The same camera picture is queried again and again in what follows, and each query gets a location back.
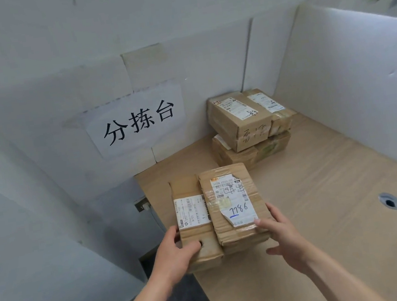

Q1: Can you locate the narrow finger hole cardboard box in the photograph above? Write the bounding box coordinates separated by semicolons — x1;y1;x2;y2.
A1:
167;171;227;275

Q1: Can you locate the small grey round table fitting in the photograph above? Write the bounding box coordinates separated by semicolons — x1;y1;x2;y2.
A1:
378;190;397;213

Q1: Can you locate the person's right hand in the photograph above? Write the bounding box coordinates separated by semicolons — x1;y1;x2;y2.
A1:
252;196;321;282

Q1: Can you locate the grey wall socket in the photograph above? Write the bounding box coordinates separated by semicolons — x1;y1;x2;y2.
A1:
133;196;152;214

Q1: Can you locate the person's left hand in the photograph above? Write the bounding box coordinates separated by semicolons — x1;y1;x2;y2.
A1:
145;222;207;292

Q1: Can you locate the box with torn label blue mark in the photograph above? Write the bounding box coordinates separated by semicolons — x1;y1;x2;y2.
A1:
196;160;276;257

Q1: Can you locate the white partition board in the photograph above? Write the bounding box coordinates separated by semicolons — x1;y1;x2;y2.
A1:
261;0;397;203

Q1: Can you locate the person's right forearm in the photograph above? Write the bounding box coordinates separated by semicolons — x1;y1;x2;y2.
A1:
301;239;388;301

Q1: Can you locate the box with red 2-7 tag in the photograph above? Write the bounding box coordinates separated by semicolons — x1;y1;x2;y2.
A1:
205;87;278;156

